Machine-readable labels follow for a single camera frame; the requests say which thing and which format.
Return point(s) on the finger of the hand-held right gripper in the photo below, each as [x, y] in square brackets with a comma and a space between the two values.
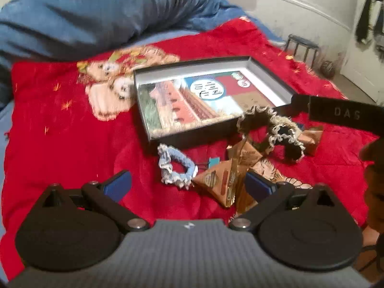
[301, 105]

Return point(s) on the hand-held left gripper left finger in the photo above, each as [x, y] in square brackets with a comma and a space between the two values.
[118, 184]

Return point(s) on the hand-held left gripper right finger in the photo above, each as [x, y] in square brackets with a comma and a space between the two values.
[258, 183]

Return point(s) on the brown triangular packet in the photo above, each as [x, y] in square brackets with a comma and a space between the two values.
[244, 154]
[216, 183]
[243, 201]
[267, 168]
[312, 139]

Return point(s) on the black lace-trimmed scrunchie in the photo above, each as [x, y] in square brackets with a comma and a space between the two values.
[289, 150]

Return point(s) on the blue lace-trimmed scrunchie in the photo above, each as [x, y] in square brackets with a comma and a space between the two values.
[168, 163]

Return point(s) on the shallow black box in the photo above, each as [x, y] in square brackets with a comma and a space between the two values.
[168, 139]

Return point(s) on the person's right forearm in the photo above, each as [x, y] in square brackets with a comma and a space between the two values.
[375, 192]

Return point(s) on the dark ball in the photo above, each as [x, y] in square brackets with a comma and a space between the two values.
[328, 68]

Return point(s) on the blue binder clip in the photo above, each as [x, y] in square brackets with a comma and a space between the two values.
[216, 162]

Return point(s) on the white door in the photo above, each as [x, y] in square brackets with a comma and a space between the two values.
[360, 66]

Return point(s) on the red teddy bear blanket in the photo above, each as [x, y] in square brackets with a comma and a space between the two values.
[75, 150]

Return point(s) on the small black stool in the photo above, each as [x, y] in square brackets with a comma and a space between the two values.
[301, 40]

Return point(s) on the hanging dark clothes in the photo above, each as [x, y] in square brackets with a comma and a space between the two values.
[364, 15]

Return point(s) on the light blue bed sheet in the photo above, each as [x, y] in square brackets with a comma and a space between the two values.
[4, 162]

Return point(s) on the blue duvet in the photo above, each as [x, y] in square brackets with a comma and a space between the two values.
[105, 15]

